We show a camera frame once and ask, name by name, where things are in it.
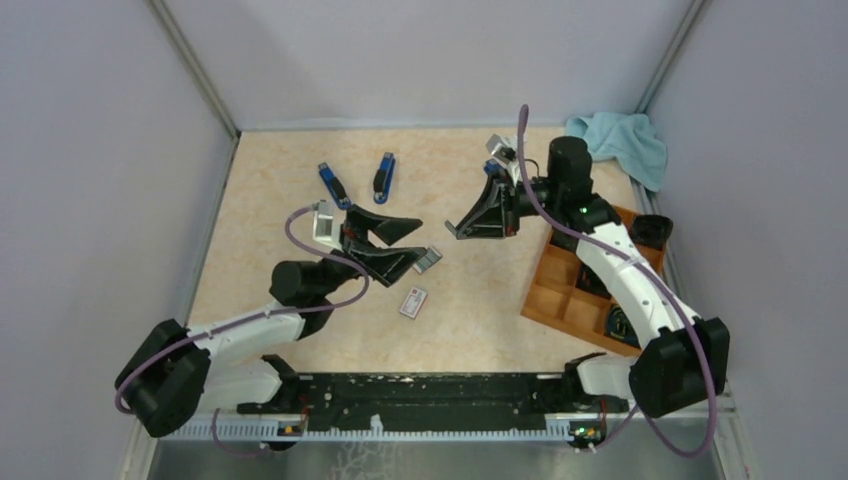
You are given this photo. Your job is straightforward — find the black tape roll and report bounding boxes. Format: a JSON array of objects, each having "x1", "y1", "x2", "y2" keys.
[{"x1": 630, "y1": 214, "x2": 674, "y2": 251}]

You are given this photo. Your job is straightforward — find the dark patterned item in tray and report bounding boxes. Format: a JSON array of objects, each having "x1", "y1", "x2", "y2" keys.
[{"x1": 604, "y1": 304, "x2": 640, "y2": 349}]

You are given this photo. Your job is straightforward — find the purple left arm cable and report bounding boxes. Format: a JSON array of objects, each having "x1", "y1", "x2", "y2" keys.
[{"x1": 115, "y1": 206, "x2": 371, "y2": 460}]

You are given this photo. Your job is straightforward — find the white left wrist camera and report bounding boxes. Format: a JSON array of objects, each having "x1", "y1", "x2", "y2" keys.
[{"x1": 312, "y1": 200, "x2": 342, "y2": 250}]

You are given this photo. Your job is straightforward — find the blue black stapler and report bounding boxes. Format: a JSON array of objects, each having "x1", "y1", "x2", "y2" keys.
[
  {"x1": 318, "y1": 162, "x2": 353, "y2": 210},
  {"x1": 372, "y1": 152, "x2": 396, "y2": 205}
]

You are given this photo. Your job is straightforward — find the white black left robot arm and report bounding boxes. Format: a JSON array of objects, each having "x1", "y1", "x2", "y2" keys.
[{"x1": 114, "y1": 201, "x2": 426, "y2": 438}]

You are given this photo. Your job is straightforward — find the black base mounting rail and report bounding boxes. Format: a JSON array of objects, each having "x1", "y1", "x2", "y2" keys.
[{"x1": 236, "y1": 373, "x2": 629, "y2": 432}]

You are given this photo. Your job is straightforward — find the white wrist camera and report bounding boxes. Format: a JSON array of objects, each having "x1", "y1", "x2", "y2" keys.
[
  {"x1": 486, "y1": 134, "x2": 522, "y2": 185},
  {"x1": 312, "y1": 200, "x2": 342, "y2": 250}
]

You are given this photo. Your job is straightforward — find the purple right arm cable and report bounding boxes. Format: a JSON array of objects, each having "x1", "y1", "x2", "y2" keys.
[{"x1": 515, "y1": 104, "x2": 720, "y2": 460}]

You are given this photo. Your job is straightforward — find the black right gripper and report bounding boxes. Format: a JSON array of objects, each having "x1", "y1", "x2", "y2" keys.
[{"x1": 455, "y1": 168, "x2": 562, "y2": 240}]

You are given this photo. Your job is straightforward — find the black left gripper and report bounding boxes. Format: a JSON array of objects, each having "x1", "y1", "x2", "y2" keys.
[{"x1": 317, "y1": 205, "x2": 428, "y2": 299}]

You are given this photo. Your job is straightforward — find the brown wooden compartment tray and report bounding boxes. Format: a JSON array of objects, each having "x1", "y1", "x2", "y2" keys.
[{"x1": 521, "y1": 229, "x2": 641, "y2": 356}]

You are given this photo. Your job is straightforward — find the white cable duct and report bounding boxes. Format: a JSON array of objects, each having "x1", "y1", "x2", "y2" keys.
[{"x1": 165, "y1": 419, "x2": 604, "y2": 443}]

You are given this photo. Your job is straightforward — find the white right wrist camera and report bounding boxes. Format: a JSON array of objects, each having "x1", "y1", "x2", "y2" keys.
[{"x1": 486, "y1": 134, "x2": 522, "y2": 185}]

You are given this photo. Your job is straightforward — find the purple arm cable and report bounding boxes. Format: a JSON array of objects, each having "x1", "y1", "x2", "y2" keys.
[
  {"x1": 515, "y1": 104, "x2": 720, "y2": 460},
  {"x1": 115, "y1": 206, "x2": 371, "y2": 460}
]

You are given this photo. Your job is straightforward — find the red white staple box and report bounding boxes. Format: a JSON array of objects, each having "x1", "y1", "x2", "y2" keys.
[{"x1": 399, "y1": 287, "x2": 428, "y2": 320}]

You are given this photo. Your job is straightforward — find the silver staple strip box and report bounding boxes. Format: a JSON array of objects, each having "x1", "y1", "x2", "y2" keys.
[{"x1": 413, "y1": 246, "x2": 443, "y2": 275}]

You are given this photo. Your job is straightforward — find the light blue cloth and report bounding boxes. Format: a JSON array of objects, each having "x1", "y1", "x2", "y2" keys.
[{"x1": 565, "y1": 112, "x2": 668, "y2": 193}]

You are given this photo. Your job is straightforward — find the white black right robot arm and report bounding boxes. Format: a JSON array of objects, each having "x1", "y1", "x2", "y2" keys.
[{"x1": 446, "y1": 135, "x2": 730, "y2": 418}]

